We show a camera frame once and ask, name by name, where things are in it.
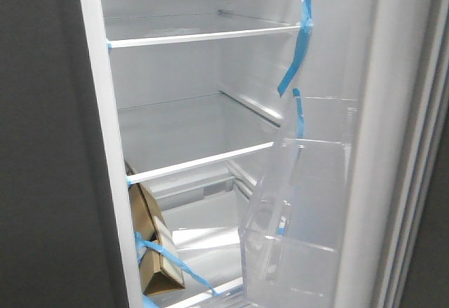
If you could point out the dark grey fridge door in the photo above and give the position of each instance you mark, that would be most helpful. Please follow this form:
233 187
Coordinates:
391 57
59 243

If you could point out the lower glass fridge shelf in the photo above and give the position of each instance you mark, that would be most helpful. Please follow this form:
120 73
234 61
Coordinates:
170 137

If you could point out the glass fridge shelf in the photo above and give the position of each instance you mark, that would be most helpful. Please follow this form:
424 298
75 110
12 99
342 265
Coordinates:
170 137
160 30

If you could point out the white fridge body interior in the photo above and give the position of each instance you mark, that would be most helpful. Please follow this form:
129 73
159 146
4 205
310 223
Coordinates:
246 69

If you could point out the blue tape on door bin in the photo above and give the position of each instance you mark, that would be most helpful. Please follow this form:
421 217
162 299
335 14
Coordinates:
300 124

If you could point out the clear plastic door bin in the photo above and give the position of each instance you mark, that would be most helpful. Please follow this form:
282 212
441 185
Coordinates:
292 232

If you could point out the upper glass fridge shelf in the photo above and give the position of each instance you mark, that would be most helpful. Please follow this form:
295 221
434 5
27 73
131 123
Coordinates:
160 30

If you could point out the clear crisper drawer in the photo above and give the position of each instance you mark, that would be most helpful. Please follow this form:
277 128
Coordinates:
203 209

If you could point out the blue tape over cardboard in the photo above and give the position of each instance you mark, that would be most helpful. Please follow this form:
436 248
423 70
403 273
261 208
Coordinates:
140 243

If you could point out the brown cardboard box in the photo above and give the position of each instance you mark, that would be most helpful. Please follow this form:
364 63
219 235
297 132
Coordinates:
157 274

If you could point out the long blue tape strip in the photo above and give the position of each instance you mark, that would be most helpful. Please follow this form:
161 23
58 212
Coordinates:
301 46

